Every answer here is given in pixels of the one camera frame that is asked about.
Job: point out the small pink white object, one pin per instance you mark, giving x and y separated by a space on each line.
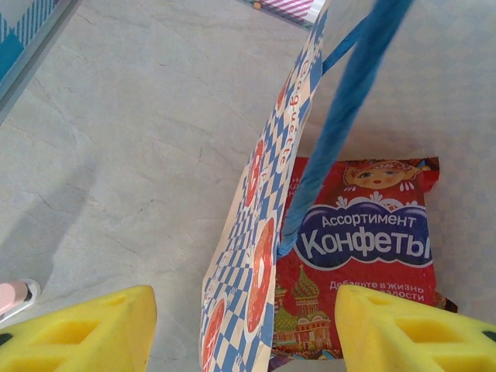
13 294

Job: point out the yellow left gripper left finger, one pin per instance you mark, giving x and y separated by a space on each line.
77 337

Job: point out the red matryoshka candy packet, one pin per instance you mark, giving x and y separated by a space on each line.
368 240

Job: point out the aluminium table edge rail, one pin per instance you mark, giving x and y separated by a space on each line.
35 50

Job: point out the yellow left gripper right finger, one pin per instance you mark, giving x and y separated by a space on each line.
407 337

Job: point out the blue checkered paper bag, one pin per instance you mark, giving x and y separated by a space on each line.
248 240

